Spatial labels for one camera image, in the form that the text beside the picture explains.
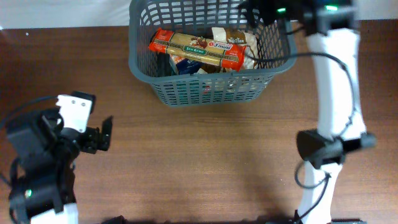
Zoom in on beige pouch white contents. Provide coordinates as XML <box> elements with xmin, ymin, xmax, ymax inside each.
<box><xmin>211</xmin><ymin>27</ymin><xmax>259</xmax><ymax>71</ymax></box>

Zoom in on San Remo spaghetti packet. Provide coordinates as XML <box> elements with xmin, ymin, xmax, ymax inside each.
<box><xmin>148</xmin><ymin>28</ymin><xmax>246</xmax><ymax>71</ymax></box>

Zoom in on beige pouch chocolate contents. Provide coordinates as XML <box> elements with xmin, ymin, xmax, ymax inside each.
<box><xmin>197</xmin><ymin>63</ymin><xmax>228</xmax><ymax>74</ymax></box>

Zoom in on Kleenex tissue pack box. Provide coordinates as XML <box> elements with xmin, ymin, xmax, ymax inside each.
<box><xmin>170</xmin><ymin>55</ymin><xmax>203</xmax><ymax>75</ymax></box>

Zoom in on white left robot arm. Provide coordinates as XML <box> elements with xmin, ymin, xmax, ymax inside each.
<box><xmin>6</xmin><ymin>111</ymin><xmax>113</xmax><ymax>223</ymax></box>

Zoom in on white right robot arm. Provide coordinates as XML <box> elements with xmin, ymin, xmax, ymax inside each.
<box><xmin>238</xmin><ymin>0</ymin><xmax>376</xmax><ymax>223</ymax></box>

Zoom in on grey plastic basket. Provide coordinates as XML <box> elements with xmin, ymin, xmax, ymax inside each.
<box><xmin>129</xmin><ymin>0</ymin><xmax>297</xmax><ymax>107</ymax></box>

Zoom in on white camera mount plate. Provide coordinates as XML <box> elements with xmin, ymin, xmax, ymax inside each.
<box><xmin>55</xmin><ymin>95</ymin><xmax>93</xmax><ymax>133</ymax></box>

